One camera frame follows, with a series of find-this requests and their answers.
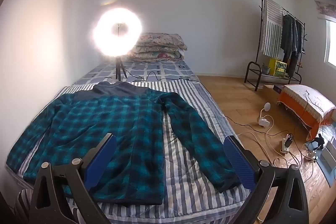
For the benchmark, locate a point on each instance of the white power adapter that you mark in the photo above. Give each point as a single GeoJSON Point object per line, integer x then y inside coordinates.
{"type": "Point", "coordinates": [263, 122]}

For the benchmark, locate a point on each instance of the blue flat box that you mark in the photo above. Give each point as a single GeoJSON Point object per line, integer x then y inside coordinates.
{"type": "Point", "coordinates": [278, 88]}

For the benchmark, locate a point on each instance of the white cushion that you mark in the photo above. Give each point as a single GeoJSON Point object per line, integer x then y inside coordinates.
{"type": "Point", "coordinates": [307, 100]}

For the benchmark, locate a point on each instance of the floral window valance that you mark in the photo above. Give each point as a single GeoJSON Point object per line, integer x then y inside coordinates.
{"type": "Point", "coordinates": [325, 7]}

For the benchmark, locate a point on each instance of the dark green hanging jacket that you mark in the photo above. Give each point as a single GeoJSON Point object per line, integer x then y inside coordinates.
{"type": "Point", "coordinates": [286, 35]}

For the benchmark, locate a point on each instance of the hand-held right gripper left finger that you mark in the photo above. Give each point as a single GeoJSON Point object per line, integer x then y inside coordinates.
{"type": "Point", "coordinates": [101, 161]}

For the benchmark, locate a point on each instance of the small grey plant pot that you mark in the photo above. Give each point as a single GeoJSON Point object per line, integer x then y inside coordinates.
{"type": "Point", "coordinates": [265, 69]}

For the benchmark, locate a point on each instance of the black tripod stand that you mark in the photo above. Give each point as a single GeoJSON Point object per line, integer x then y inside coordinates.
{"type": "Point", "coordinates": [118, 66]}

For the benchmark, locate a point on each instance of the grey white striped towel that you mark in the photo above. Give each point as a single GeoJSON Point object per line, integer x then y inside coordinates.
{"type": "Point", "coordinates": [271, 27]}

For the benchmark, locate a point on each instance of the floral pillow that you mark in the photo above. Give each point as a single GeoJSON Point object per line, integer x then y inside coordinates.
{"type": "Point", "coordinates": [162, 40]}

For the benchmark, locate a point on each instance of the black electronic device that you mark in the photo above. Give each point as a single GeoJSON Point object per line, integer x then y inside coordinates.
{"type": "Point", "coordinates": [319, 141]}

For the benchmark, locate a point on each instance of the folded floral quilt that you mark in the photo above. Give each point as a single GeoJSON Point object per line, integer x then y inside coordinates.
{"type": "Point", "coordinates": [157, 55]}

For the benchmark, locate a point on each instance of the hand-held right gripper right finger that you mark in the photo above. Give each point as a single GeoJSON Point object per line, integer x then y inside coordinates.
{"type": "Point", "coordinates": [239, 161]}

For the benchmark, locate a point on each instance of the blue white striped quilt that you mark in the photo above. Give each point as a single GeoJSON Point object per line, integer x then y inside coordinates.
{"type": "Point", "coordinates": [183, 187]}

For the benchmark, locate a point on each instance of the window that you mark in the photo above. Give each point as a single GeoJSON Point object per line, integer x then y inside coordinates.
{"type": "Point", "coordinates": [331, 43]}

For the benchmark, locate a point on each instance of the yellow plastic crate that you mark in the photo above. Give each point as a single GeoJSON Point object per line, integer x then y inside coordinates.
{"type": "Point", "coordinates": [277, 67]}

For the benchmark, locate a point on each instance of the white power strip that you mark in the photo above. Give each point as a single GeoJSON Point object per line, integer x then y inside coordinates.
{"type": "Point", "coordinates": [283, 148]}

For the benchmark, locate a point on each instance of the blue checked bed sheet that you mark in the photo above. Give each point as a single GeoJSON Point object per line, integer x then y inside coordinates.
{"type": "Point", "coordinates": [168, 69]}

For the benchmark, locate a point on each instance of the black charger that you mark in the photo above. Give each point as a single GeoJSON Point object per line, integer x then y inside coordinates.
{"type": "Point", "coordinates": [288, 141]}

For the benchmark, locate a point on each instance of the teal plaid fleece jacket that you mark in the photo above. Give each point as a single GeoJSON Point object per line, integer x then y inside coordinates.
{"type": "Point", "coordinates": [118, 121]}

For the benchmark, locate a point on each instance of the blue denim hanging garment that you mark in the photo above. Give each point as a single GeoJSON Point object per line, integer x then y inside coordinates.
{"type": "Point", "coordinates": [297, 35]}

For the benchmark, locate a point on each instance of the brown cardboard box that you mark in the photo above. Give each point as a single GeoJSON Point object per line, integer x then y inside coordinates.
{"type": "Point", "coordinates": [270, 96]}

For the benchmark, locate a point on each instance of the white round device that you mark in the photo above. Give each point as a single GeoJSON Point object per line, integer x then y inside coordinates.
{"type": "Point", "coordinates": [267, 106]}

